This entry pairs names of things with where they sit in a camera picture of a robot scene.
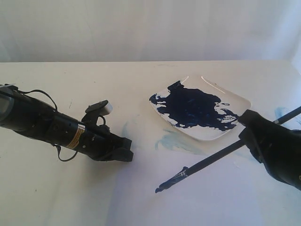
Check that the white paper sheet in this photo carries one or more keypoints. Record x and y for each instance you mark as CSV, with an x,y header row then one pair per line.
x,y
235,191

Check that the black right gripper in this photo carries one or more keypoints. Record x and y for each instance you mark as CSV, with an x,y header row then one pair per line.
x,y
277,147

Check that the black paintbrush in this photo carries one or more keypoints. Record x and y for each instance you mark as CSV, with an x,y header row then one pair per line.
x,y
186,172

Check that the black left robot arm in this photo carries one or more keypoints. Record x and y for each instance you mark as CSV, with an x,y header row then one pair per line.
x,y
35,119

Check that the white square paint plate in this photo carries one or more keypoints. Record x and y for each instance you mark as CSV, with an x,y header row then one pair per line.
x,y
199,108

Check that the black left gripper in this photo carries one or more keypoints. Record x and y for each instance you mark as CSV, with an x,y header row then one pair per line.
x,y
99,143

